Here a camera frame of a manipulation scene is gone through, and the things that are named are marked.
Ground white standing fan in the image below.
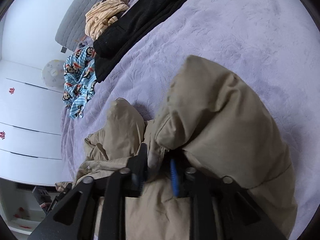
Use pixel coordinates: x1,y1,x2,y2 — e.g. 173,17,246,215
41,59,66,87

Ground blue monkey print cloth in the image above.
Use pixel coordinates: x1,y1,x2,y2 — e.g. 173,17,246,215
62,45,98,120

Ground purple fleece blanket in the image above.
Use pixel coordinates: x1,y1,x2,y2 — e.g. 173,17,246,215
60,0,320,240

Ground grey quilted headboard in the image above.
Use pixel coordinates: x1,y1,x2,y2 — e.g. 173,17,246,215
55,0,125,53

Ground beige puffer jacket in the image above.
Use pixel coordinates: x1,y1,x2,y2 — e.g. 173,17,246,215
55,54,299,240

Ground black garment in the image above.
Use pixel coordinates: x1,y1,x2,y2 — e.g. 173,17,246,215
93,0,199,83

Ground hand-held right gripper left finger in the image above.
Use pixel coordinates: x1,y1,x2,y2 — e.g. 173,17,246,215
27,144,148,240

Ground white shelf unit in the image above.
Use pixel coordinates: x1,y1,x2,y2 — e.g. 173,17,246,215
0,177,59,234

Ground beige striped garment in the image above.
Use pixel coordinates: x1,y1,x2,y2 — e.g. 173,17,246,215
85,0,131,41

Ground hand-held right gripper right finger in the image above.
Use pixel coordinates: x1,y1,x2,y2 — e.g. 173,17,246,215
170,158,288,240

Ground white wardrobe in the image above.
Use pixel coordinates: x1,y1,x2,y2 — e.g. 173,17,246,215
0,20,75,184

